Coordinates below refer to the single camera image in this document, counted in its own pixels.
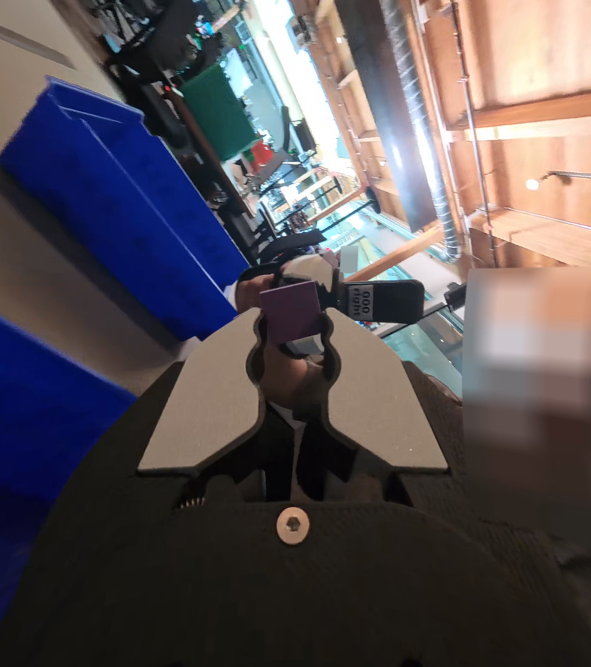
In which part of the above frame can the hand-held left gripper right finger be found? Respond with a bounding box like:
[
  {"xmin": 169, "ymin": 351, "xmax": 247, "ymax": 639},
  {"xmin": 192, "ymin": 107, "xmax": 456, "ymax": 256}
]
[{"xmin": 322, "ymin": 306, "xmax": 451, "ymax": 475}]

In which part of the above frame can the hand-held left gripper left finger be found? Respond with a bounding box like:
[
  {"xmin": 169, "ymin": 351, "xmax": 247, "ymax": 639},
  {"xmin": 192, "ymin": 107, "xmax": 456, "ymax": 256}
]
[{"xmin": 137, "ymin": 307, "xmax": 267, "ymax": 476}]

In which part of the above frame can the purple wooden cube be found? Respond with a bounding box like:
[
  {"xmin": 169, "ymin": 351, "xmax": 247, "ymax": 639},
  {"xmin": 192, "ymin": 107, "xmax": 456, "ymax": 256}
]
[{"xmin": 259, "ymin": 280, "xmax": 323, "ymax": 346}]

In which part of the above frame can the blue plastic bin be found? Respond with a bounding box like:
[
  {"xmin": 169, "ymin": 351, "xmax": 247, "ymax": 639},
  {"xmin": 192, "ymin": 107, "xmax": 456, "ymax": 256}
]
[
  {"xmin": 0, "ymin": 294, "xmax": 139, "ymax": 667},
  {"xmin": 0, "ymin": 75, "xmax": 250, "ymax": 342}
]

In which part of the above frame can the person's right hand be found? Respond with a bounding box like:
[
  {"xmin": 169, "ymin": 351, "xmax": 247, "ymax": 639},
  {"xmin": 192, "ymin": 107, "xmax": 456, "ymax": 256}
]
[{"xmin": 235, "ymin": 273, "xmax": 335, "ymax": 424}]

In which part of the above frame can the green storage box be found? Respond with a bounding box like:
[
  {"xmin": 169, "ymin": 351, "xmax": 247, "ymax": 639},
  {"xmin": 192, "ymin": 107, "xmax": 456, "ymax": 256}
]
[{"xmin": 181, "ymin": 63, "xmax": 264, "ymax": 162}]

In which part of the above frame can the black office chair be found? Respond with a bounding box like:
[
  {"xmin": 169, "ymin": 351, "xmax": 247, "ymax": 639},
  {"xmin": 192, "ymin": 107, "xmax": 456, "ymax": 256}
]
[{"xmin": 118, "ymin": 68, "xmax": 192, "ymax": 152}]

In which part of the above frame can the grey flexible duct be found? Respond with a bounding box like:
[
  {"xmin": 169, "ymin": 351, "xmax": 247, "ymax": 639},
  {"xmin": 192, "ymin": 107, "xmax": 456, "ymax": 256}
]
[{"xmin": 379, "ymin": 0, "xmax": 464, "ymax": 264}]

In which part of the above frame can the black rectangular duct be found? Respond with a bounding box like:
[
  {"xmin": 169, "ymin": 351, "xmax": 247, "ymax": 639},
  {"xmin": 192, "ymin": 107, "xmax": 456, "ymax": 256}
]
[{"xmin": 334, "ymin": 0, "xmax": 442, "ymax": 233}]

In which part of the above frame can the wall lamp with bulb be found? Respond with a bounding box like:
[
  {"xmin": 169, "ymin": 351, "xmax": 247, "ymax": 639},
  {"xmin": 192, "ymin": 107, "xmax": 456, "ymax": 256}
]
[{"xmin": 525, "ymin": 169, "xmax": 591, "ymax": 192}]

